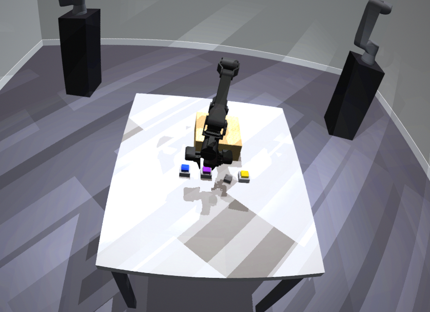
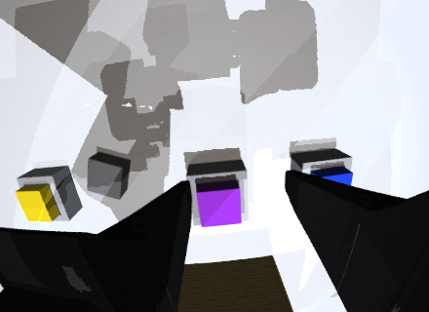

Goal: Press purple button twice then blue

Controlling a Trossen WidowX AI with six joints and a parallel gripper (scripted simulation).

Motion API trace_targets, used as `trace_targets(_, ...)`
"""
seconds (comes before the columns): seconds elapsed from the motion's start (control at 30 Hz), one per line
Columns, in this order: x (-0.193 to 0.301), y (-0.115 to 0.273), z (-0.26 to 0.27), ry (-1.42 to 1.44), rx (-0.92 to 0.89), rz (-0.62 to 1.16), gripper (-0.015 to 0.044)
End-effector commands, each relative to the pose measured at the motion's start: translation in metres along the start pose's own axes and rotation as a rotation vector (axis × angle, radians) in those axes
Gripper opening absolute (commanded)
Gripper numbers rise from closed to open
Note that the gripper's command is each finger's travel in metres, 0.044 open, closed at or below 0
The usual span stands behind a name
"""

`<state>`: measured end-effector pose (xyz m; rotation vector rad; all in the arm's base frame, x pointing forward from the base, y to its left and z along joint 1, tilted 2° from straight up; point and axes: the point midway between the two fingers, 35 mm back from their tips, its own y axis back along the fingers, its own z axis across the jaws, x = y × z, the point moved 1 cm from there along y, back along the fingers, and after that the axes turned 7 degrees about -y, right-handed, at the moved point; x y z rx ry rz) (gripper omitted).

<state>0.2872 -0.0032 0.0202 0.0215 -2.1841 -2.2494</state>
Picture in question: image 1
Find purple button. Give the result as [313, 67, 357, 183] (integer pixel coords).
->
[200, 166, 212, 179]

